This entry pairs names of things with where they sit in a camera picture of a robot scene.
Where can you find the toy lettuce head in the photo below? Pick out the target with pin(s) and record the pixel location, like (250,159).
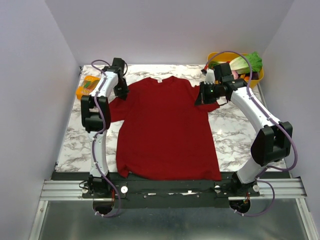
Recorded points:
(241,66)

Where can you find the aluminium rail frame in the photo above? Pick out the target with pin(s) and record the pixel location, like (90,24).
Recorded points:
(273,209)

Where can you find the orange snack packet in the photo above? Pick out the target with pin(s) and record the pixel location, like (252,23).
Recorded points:
(88,85)

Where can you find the yellow plastic bin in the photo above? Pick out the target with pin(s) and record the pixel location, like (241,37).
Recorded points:
(215,58)

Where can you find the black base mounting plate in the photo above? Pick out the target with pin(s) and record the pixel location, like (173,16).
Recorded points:
(135,192)

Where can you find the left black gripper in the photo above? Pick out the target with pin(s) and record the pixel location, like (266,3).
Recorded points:
(122,94)

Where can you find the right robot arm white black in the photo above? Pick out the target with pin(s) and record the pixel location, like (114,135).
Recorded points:
(272,141)

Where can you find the red t-shirt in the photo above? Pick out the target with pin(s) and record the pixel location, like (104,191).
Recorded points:
(164,134)

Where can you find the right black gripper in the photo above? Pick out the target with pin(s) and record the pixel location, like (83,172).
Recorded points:
(206,92)

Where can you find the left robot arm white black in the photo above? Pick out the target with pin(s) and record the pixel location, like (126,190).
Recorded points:
(96,119)

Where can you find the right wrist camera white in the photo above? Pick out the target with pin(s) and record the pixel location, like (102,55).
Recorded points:
(209,76)

